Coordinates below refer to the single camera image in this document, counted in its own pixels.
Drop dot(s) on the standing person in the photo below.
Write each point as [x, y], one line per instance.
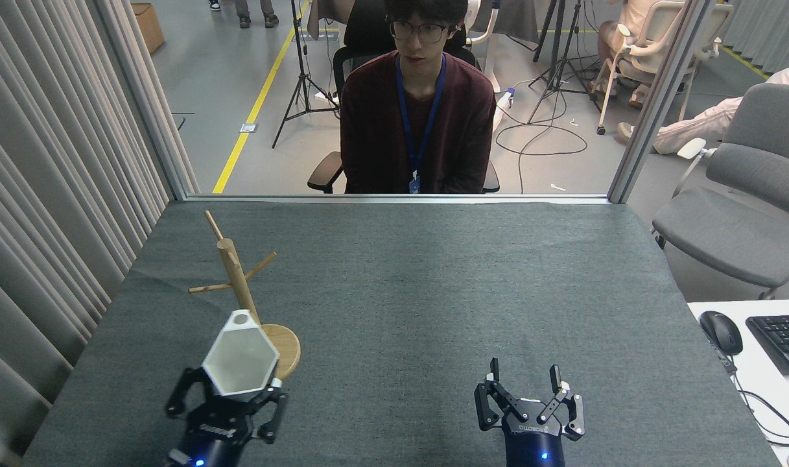
[255, 13]

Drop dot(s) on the seated person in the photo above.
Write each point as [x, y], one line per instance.
[381, 130]

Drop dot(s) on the black tripod stand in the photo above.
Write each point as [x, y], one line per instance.
[301, 78]
[563, 58]

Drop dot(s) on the black computer mouse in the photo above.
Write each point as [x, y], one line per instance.
[721, 331]

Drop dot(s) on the grey pleated curtain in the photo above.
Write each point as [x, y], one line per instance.
[764, 32]
[44, 162]

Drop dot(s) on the person in pale clothing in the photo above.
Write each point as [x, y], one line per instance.
[712, 120]

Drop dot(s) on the silver aluminium post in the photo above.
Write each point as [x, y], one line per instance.
[148, 110]
[653, 104]

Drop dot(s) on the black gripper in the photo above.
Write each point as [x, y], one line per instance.
[533, 447]
[216, 438]

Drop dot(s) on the cardboard box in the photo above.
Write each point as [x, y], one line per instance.
[149, 26]

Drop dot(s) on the white desk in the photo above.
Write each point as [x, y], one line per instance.
[764, 428]

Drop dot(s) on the black-framed glasses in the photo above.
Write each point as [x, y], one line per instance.
[426, 31]

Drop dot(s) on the wooden cup rack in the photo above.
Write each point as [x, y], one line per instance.
[235, 272]

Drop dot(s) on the floor outlet plate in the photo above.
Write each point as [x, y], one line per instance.
[249, 128]

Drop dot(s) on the white hexagonal cup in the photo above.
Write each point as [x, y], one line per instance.
[238, 357]

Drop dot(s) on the grey office chair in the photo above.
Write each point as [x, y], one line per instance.
[731, 233]

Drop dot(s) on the dark grey table cloth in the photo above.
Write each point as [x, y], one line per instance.
[400, 292]

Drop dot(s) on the black office chair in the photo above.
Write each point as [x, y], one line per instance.
[362, 26]

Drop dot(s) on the black keyboard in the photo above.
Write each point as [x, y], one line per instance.
[783, 340]

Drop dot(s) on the white office chair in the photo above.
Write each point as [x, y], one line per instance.
[666, 39]

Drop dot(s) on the person on white chair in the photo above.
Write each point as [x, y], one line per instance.
[634, 13]

